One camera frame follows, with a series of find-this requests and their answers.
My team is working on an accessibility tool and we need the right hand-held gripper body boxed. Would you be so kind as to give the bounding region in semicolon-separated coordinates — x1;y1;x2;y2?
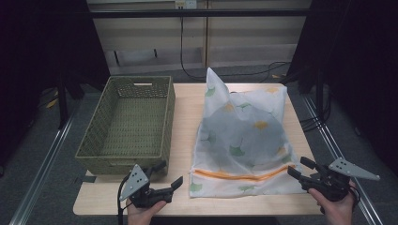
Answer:
299;157;381;203

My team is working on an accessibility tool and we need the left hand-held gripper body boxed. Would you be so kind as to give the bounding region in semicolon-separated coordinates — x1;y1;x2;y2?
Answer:
118;163;176;209

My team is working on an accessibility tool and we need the white leaf-print laundry bag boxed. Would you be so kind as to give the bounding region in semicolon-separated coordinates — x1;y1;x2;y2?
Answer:
188;67;307;200

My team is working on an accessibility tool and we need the green woven basket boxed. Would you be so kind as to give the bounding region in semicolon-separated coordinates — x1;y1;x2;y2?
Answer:
74;75;176;176

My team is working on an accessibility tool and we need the person's left hand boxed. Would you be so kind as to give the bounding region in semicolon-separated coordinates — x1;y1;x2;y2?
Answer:
126;200;168;225

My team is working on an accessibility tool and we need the person's right hand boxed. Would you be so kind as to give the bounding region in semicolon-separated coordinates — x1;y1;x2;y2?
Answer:
307;187;358;225

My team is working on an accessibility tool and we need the dark table edge clip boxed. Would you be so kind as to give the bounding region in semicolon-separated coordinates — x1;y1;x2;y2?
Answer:
74;175;98;185

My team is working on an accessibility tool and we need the black curtain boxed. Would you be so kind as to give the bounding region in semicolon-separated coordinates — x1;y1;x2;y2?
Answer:
0;0;111;170
285;0;398;176

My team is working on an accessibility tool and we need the black metal stand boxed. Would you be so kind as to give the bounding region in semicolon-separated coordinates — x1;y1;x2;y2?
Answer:
55;74;70;131

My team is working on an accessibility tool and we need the yellow floor tape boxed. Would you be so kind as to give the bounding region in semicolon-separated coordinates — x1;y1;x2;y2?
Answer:
44;97;60;110

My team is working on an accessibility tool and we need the white power outlet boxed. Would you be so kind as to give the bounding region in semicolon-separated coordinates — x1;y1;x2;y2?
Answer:
175;0;198;10

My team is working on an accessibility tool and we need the right hand-held gripper cable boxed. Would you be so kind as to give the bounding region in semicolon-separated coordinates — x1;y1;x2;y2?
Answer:
346;182;361;211

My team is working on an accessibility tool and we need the bundle of black cables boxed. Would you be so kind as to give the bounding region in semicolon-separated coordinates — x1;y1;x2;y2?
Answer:
298;89;333;133

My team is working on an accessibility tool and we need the black floor cable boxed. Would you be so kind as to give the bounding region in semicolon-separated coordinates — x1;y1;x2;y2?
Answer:
179;16;293;84

